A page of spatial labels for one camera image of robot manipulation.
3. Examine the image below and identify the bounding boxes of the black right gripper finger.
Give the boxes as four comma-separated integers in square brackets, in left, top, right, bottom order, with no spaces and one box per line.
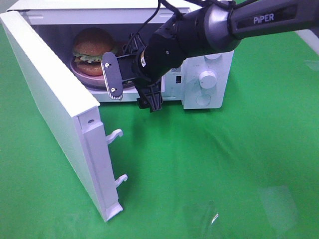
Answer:
[123,32,146,55]
[136,80,162,112]

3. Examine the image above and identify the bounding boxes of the small white knob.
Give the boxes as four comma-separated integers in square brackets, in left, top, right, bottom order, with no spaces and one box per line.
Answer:
[199,71,217,89]

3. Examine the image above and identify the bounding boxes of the white microwave oven body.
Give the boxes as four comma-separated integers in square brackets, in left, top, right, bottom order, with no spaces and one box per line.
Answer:
[0,0,233,110]

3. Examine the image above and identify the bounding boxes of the large white upper knob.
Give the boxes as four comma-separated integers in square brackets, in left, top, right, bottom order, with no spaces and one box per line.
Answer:
[204,53,222,60]

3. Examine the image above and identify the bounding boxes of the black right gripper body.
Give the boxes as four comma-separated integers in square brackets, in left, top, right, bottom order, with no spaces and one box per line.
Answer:
[116,47,164,86]

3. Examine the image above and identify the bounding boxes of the pink plate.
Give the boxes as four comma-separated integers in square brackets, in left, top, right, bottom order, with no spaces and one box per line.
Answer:
[70,56,107,92]

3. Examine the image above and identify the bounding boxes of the white microwave door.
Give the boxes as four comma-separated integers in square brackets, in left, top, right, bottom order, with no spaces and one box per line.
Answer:
[0,11,128,221]

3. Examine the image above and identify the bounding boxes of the round door release button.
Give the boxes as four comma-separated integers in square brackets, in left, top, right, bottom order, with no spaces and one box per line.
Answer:
[196,94,211,106]

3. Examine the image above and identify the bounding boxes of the burger with lettuce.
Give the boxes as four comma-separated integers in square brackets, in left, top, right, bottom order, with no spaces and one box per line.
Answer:
[72,27,117,76]

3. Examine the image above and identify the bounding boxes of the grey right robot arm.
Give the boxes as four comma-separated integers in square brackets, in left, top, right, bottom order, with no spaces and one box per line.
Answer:
[109,0,319,111]

